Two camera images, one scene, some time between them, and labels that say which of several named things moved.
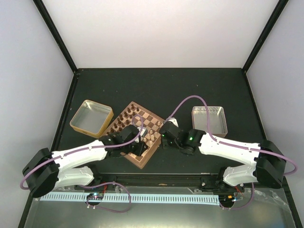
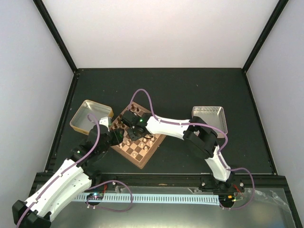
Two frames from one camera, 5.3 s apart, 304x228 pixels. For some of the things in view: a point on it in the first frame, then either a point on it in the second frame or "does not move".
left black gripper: x=139 y=150 -> x=117 y=138
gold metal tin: x=92 y=118 does not move
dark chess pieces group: x=123 y=119 does not move
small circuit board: x=95 y=195 does not move
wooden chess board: x=149 y=125 does not move
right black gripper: x=165 y=143 -> x=133 y=137
